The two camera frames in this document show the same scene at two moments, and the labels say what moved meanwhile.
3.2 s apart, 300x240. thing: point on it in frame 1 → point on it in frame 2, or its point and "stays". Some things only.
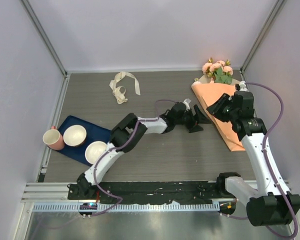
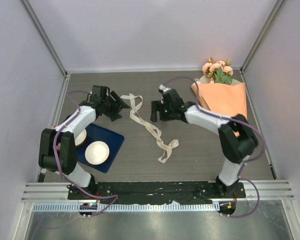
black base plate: (131, 192) stays
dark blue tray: (93, 133) stays
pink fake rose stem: (206, 67) stays
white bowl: (94, 150) stays
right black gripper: (216, 108) → (158, 106)
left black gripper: (199, 117) → (117, 108)
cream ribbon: (119, 91) → (167, 153)
